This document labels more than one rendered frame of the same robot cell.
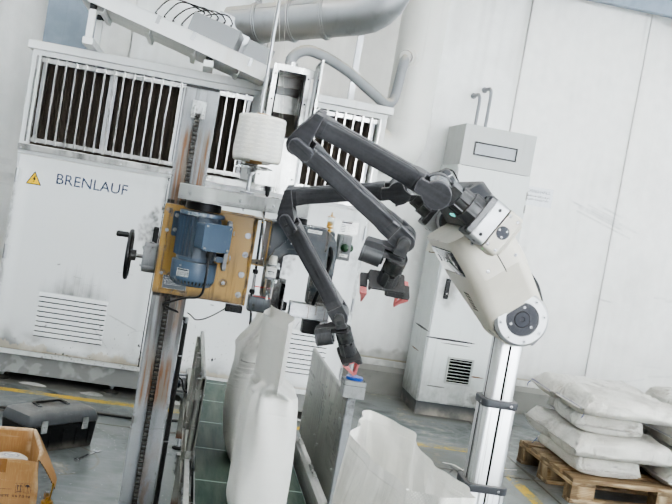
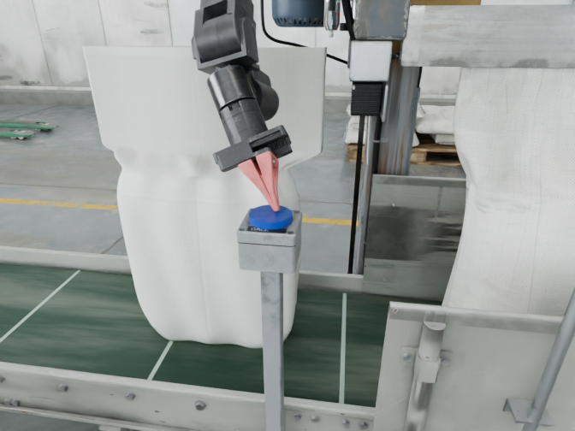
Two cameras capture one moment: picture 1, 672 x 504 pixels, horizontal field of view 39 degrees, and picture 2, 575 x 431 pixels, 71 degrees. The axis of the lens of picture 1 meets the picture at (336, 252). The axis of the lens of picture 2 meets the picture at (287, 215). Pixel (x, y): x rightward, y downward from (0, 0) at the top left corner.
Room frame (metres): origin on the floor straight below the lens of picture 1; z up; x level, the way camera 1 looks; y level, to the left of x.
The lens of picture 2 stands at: (3.51, -0.61, 1.08)
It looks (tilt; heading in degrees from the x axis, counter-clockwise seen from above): 25 degrees down; 107
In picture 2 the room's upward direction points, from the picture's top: straight up
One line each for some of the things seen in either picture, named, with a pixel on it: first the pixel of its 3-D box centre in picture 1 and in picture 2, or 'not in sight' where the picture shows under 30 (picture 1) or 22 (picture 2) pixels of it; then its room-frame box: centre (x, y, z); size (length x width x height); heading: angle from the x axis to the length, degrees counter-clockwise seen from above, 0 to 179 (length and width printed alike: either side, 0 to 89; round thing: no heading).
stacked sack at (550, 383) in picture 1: (589, 389); not in sight; (5.97, -1.71, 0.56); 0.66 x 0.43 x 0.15; 96
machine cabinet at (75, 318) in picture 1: (190, 234); not in sight; (6.57, 1.00, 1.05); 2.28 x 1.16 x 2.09; 99
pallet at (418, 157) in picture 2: not in sight; (411, 144); (3.53, 3.32, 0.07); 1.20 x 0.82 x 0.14; 9
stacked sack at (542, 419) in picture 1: (583, 426); not in sight; (5.97, -1.71, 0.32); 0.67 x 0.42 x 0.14; 103
